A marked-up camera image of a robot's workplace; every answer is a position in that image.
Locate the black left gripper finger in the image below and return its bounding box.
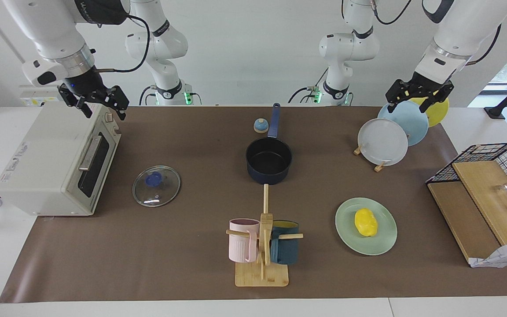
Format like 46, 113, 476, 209
419, 81, 455, 116
386, 80, 411, 114

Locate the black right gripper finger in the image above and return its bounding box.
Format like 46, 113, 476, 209
58, 83, 92, 119
103, 85, 130, 121

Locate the glass lid with blue knob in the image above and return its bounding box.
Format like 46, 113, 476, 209
132, 166, 181, 207

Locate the yellow plate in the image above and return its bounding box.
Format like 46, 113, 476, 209
410, 96, 449, 128

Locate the light blue plate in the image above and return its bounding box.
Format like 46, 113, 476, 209
377, 100, 429, 147

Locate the grey plate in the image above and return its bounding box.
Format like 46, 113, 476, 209
358, 118, 408, 166

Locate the wooden plate rack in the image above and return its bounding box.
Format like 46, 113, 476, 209
353, 141, 389, 173

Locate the dark blue pot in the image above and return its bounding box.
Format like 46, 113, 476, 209
246, 103, 293, 185

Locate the pale green plate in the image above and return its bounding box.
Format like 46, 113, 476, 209
335, 197, 398, 256

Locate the white power strip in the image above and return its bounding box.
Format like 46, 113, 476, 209
19, 85, 62, 107

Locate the beige toaster oven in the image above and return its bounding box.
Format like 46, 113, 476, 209
0, 102, 122, 217

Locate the brown table mat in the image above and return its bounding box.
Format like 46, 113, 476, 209
0, 106, 507, 303

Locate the wooden box with basket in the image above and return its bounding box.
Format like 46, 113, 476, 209
469, 240, 507, 268

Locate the pink ribbed mug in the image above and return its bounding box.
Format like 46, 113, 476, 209
229, 218, 261, 263

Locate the dark teal mug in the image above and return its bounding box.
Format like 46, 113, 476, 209
270, 220, 300, 265

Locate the wooden mug tree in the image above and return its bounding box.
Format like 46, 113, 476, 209
226, 184, 304, 288

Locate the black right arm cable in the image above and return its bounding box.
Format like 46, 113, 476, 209
92, 13, 151, 74

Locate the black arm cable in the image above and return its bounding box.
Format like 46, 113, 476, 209
466, 23, 501, 66
92, 13, 151, 74

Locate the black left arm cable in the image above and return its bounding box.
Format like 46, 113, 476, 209
466, 23, 501, 66

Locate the black wire rack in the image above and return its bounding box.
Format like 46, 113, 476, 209
426, 142, 507, 203

